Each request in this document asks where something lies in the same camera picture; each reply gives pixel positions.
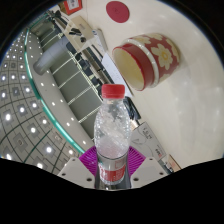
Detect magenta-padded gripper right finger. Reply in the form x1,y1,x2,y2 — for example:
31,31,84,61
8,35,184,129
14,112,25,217
125,145,169,189

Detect flat round red coaster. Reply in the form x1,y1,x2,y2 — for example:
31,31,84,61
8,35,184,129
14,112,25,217
105,0,131,24

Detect long curved conference desk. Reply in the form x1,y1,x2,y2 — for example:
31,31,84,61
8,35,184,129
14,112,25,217
44,9,113,101

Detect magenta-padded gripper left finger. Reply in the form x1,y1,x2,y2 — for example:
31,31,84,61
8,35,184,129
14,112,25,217
57,145,101,190

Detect group of ceiling lights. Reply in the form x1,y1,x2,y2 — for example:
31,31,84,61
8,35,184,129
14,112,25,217
0,29,84,169

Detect clear red-capped water bottle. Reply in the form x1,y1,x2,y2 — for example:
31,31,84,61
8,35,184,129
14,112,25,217
93,83,132,187

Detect black clip in tray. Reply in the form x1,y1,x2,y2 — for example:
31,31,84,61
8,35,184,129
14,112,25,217
69,28,83,36

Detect row of black office chairs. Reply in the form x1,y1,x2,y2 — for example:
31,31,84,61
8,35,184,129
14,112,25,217
73,49,103,89

